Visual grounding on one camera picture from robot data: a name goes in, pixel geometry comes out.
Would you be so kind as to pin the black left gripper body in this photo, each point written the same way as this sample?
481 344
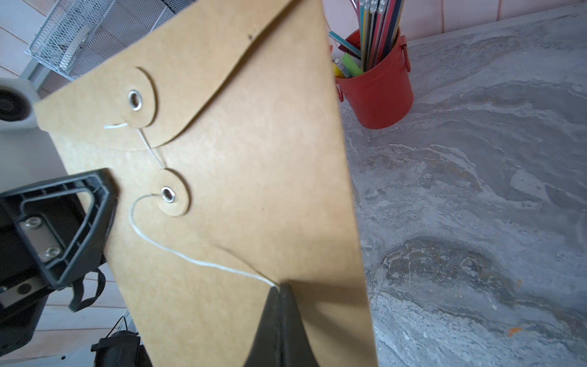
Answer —
23 292

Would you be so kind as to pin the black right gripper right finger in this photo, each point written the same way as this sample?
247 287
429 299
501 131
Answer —
295 346

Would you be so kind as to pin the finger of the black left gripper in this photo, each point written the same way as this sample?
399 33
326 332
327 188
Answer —
76 211

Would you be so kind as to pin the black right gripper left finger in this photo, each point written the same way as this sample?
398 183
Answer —
266 347

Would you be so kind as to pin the brown kraft file bag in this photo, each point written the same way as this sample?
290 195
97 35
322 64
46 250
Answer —
222 132

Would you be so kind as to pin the red metal pen bucket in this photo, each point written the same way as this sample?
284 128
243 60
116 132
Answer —
383 95

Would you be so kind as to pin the bundle of pens and pencils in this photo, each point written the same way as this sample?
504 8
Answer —
379 33

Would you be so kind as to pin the white wire mesh shelf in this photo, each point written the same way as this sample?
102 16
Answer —
79 35

